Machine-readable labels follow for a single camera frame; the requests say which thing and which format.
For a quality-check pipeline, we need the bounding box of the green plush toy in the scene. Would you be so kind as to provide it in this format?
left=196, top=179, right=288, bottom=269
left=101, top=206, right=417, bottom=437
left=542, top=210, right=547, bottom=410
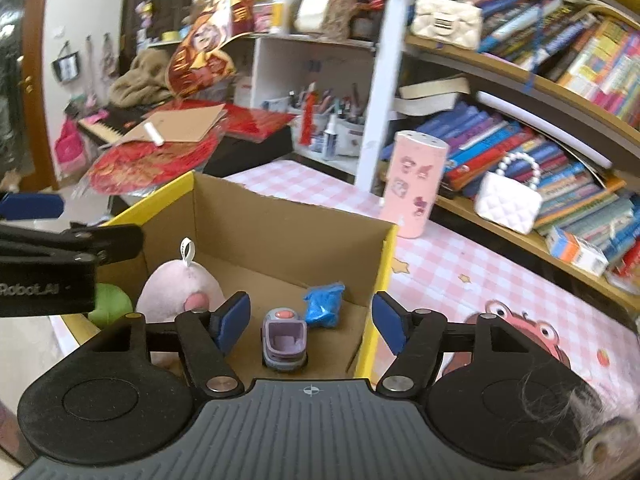
left=87, top=283, right=134, bottom=330

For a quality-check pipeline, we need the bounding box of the cream quilted pearl purse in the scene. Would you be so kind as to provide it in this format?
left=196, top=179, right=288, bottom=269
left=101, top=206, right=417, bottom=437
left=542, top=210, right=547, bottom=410
left=410, top=0, right=483, bottom=51

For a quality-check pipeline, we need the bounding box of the pink pig plush toy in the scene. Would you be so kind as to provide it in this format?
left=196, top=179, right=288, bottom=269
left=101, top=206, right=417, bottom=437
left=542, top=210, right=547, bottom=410
left=136, top=237, right=226, bottom=323

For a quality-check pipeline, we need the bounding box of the brown cardboard sheet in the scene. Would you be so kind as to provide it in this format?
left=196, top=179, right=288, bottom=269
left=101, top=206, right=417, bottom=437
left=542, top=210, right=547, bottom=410
left=120, top=104, right=224, bottom=146

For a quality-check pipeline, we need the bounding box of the wooden bookshelf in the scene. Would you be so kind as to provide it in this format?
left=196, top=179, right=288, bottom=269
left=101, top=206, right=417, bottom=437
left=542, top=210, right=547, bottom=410
left=355, top=0, right=639, bottom=312

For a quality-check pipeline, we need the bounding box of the purple toy car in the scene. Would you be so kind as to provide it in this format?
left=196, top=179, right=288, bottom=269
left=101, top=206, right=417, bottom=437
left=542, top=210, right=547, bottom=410
left=260, top=308, right=308, bottom=373

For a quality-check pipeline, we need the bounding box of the black keyboard piano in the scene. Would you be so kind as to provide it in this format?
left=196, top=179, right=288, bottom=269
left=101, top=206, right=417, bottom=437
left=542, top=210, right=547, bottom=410
left=77, top=106, right=145, bottom=146

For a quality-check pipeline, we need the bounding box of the blue packet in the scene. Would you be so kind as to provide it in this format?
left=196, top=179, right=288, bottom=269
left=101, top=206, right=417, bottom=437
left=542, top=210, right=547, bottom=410
left=304, top=282, right=345, bottom=328

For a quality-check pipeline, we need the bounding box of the red gold fortune god decoration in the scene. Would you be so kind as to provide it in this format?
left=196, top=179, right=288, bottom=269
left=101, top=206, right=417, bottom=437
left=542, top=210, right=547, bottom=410
left=166, top=0, right=255, bottom=98

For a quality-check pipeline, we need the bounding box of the brown blanket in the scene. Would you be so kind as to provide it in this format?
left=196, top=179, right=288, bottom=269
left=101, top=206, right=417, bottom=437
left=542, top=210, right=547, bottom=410
left=108, top=48, right=171, bottom=108

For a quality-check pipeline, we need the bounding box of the pink cylindrical cup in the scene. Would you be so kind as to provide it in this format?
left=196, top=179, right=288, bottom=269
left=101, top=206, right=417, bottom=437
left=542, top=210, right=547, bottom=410
left=380, top=130, right=449, bottom=238

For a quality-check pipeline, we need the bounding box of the white quilted pearl purse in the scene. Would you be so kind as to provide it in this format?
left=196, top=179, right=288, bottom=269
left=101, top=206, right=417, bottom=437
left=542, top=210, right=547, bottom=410
left=474, top=152, right=542, bottom=235

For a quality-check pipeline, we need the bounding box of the orange white small box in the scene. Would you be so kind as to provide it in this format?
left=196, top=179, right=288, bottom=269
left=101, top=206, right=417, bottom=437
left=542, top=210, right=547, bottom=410
left=546, top=228, right=608, bottom=278

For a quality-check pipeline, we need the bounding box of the yellow cardboard box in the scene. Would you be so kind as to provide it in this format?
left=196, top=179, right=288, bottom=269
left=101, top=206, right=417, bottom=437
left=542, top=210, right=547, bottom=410
left=96, top=172, right=396, bottom=384

